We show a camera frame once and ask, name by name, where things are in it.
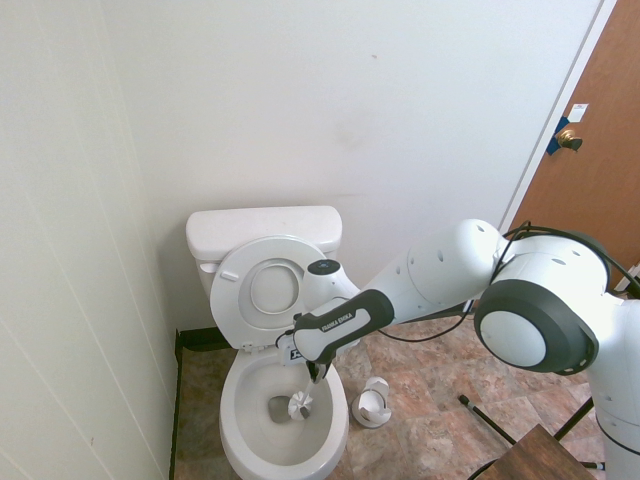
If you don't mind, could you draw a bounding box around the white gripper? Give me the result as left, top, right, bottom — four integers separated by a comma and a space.
276, 332, 332, 386

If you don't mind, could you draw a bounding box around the white toilet brush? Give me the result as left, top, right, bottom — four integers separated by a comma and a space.
287, 377, 321, 421

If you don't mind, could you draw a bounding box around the white toilet bowl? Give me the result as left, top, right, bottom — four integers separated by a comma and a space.
219, 344, 350, 480

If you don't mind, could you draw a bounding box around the white toilet lid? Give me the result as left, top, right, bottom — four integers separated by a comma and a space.
249, 258, 307, 316

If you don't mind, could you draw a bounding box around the white toilet seat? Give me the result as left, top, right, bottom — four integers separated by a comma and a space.
209, 234, 342, 352

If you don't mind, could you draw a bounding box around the white toilet tank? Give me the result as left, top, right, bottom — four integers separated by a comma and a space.
193, 238, 342, 299

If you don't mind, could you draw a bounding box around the white brush holder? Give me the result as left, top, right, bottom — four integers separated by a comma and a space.
353, 377, 392, 429

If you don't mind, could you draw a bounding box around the black baseboard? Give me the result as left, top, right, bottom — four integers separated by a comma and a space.
176, 327, 235, 352
168, 329, 184, 480

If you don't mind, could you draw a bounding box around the white tank cover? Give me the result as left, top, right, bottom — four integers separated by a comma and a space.
185, 205, 344, 264

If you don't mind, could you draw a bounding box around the brown wooden stand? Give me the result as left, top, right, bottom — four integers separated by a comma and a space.
458, 393, 609, 472

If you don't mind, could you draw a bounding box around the brown wooden table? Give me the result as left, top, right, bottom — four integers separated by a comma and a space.
487, 423, 607, 480

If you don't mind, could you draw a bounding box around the blue tape strip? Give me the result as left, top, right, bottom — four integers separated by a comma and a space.
546, 115, 574, 157

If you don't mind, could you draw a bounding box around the brown wooden door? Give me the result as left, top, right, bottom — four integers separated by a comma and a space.
510, 0, 640, 302

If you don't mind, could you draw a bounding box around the brass door knob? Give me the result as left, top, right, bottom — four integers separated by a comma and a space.
556, 126, 584, 152

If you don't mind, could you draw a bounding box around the black floor cable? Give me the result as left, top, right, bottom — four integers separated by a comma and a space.
469, 456, 502, 480

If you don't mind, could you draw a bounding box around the white door frame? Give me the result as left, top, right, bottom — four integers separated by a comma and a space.
497, 0, 622, 236

